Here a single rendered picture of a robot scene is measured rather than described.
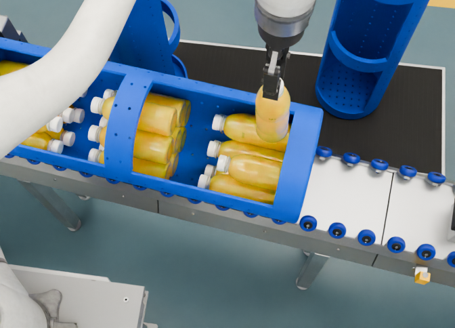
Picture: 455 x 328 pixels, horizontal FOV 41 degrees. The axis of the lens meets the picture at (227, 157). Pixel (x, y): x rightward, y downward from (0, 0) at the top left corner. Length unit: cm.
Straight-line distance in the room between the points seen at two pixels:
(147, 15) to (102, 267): 109
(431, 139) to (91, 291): 166
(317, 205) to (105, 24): 98
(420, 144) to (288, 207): 132
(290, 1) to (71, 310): 89
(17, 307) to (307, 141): 68
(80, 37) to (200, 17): 225
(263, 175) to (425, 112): 139
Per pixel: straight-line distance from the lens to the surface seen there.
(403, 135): 261
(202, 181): 146
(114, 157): 141
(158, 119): 141
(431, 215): 167
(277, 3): 85
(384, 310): 254
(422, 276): 161
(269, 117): 120
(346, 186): 164
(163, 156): 143
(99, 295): 143
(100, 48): 76
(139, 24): 199
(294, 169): 133
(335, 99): 261
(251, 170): 140
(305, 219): 154
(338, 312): 251
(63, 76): 73
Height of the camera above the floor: 246
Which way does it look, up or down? 69 degrees down
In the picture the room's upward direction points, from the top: 3 degrees counter-clockwise
